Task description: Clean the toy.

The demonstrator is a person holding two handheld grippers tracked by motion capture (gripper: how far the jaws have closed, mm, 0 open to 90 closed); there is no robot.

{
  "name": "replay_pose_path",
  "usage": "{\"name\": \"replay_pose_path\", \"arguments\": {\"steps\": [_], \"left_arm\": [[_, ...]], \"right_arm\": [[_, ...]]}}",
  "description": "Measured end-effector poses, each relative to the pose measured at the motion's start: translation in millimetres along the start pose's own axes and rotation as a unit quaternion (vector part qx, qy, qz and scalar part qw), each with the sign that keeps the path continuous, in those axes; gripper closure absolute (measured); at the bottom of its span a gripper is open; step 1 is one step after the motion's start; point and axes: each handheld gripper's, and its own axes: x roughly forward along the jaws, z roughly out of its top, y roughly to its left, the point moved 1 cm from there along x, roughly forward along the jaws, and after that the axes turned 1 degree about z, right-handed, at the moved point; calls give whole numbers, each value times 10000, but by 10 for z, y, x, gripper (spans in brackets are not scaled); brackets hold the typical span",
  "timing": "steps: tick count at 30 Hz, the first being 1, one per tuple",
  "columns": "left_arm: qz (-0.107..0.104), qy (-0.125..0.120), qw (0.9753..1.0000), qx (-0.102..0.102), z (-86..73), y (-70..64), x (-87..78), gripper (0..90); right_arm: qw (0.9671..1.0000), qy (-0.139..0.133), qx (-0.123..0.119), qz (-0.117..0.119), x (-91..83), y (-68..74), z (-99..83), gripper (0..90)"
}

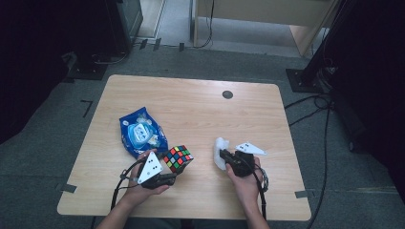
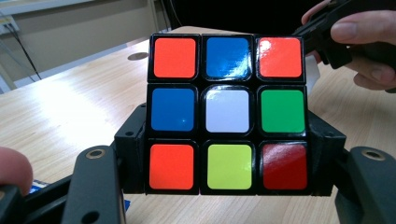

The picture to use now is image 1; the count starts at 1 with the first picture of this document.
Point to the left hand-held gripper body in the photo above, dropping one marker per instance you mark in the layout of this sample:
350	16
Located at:
151	171

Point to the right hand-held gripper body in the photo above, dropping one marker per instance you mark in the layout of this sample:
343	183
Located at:
242	163

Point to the multicoloured puzzle cube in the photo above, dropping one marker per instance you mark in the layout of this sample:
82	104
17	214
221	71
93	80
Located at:
178	159

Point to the blue wet wipes pack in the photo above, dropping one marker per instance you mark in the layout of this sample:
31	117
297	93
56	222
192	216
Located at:
141	135

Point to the person's left hand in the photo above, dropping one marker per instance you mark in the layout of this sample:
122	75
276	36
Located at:
137	192

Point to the person's right hand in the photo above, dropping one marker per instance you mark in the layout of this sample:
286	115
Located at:
246	189

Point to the person's legs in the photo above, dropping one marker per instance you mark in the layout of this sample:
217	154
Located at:
184	224

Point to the black round table grommet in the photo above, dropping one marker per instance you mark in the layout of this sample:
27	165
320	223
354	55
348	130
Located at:
227	94

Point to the grey tape piece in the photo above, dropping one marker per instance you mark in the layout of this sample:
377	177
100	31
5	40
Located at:
68	188
302	194

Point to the black floor tape corner mark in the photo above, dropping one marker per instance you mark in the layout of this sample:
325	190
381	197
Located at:
87	106

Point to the black metal stand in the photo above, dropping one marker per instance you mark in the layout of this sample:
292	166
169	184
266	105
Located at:
305	81

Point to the black flat stand base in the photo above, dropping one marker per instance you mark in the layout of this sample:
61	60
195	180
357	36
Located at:
87	71

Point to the pale floor tape strip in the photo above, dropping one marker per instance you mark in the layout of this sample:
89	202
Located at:
372	189

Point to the dark glass-fronted cabinet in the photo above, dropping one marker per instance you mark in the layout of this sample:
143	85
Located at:
125	22

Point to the light wooden cabinet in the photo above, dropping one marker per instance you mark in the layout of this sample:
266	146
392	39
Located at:
254	11

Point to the dark curtain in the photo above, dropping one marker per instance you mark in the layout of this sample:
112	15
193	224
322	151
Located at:
31	63
375	95

